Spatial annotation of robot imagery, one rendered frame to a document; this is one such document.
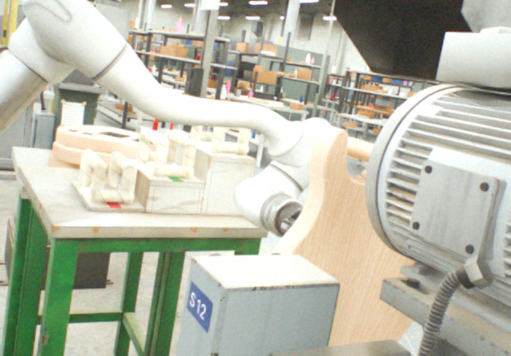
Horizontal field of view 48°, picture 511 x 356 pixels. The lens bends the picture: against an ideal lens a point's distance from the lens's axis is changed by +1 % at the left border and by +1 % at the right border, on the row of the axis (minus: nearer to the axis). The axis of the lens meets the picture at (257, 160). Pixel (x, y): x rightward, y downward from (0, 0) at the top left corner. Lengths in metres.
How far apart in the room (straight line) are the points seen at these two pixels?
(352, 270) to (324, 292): 0.33
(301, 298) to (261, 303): 0.05
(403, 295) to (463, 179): 0.17
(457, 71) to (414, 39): 0.40
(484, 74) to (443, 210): 0.17
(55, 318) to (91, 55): 0.67
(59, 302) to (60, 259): 0.11
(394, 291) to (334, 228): 0.24
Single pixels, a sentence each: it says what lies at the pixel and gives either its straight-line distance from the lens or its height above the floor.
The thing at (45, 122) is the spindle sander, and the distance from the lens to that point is 3.28.
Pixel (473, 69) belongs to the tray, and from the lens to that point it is 0.74.
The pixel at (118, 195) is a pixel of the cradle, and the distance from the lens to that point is 1.55.
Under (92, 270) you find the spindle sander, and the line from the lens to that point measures 3.37.
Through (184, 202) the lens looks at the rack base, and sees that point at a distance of 1.58.
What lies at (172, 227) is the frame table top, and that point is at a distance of 1.47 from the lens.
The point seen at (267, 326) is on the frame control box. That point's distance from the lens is 0.67.
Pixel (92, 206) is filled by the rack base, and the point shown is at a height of 0.94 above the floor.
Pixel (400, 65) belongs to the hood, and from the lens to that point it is 1.16.
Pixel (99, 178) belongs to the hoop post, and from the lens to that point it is 1.54.
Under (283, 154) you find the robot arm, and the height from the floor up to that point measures 1.18.
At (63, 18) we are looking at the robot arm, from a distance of 1.11.
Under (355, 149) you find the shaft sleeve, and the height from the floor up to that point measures 1.25.
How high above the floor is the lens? 1.35
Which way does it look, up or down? 9 degrees down
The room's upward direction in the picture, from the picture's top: 10 degrees clockwise
